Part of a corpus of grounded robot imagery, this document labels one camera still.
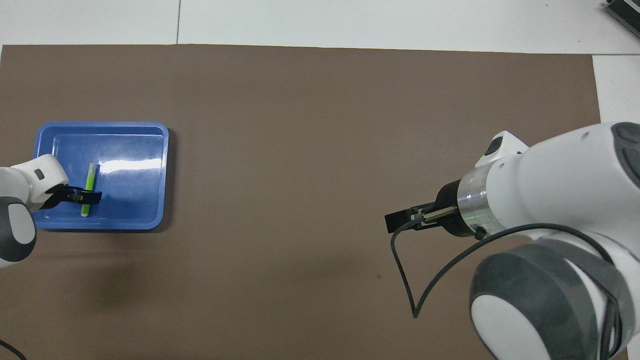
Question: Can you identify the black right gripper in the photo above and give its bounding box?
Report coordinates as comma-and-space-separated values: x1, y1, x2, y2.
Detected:
384, 179, 469, 237

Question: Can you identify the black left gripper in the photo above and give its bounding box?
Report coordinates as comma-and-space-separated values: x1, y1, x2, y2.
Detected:
42, 184, 104, 210

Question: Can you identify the green pen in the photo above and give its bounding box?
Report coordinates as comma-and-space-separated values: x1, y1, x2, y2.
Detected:
81, 162, 101, 218

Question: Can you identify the blue plastic tray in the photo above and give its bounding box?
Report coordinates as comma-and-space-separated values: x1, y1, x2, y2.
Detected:
32, 121, 170, 231

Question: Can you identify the brown table mat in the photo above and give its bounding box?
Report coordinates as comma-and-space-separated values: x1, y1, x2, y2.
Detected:
0, 44, 630, 360

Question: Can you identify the dark striped device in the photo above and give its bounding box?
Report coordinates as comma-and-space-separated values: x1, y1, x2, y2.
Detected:
604, 0, 640, 31

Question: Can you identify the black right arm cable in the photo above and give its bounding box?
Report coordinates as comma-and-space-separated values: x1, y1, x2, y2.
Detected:
390, 212, 626, 360

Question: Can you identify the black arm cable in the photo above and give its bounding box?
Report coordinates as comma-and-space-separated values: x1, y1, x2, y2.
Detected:
0, 339, 28, 360
390, 212, 626, 360

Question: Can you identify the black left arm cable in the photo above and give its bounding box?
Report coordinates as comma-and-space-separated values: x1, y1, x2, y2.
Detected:
0, 339, 28, 360

